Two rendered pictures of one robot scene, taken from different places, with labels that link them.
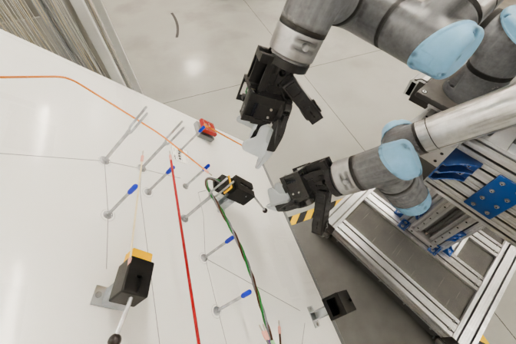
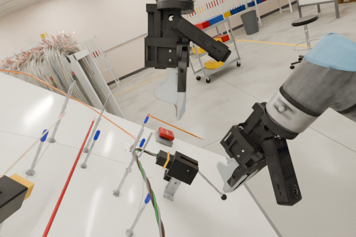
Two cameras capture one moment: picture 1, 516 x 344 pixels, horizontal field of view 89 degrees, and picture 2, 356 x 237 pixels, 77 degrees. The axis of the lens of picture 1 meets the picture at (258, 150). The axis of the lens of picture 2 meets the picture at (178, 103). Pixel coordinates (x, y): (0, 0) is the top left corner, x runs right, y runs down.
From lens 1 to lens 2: 0.29 m
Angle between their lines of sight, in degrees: 34
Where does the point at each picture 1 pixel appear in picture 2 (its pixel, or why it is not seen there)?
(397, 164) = (328, 53)
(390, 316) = not seen: outside the picture
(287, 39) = not seen: outside the picture
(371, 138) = not seen: outside the picture
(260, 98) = (154, 40)
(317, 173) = (255, 120)
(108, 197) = (38, 162)
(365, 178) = (301, 92)
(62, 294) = not seen: outside the picture
